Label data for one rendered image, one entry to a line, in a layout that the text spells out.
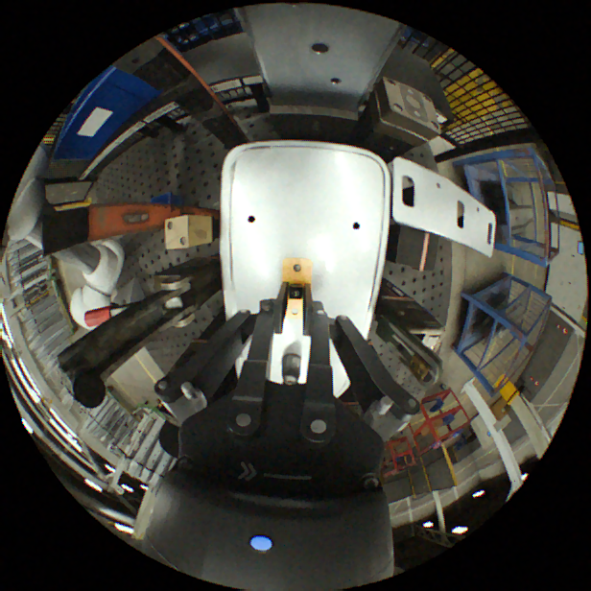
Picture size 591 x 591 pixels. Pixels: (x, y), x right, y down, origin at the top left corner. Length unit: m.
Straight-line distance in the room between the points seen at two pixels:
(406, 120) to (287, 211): 0.20
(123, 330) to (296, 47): 0.30
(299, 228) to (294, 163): 0.09
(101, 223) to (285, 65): 0.22
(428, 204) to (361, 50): 0.22
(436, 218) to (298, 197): 0.20
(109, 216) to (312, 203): 0.21
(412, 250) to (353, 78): 0.25
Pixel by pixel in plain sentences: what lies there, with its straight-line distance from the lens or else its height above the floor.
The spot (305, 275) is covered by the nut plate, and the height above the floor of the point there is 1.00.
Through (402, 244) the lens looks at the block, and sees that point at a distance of 0.28.
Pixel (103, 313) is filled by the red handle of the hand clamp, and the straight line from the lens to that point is 0.25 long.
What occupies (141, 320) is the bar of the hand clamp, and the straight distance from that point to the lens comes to 0.19.
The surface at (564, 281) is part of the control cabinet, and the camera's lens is 7.83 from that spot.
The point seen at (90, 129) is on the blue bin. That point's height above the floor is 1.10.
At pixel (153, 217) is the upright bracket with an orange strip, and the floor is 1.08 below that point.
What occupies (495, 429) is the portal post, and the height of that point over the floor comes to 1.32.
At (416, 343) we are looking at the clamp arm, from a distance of 0.24.
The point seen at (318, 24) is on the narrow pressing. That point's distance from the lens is 0.20.
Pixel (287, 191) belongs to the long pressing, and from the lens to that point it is 0.22.
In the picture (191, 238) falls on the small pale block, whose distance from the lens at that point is 0.19.
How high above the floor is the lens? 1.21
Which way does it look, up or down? 67 degrees down
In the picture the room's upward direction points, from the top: 173 degrees counter-clockwise
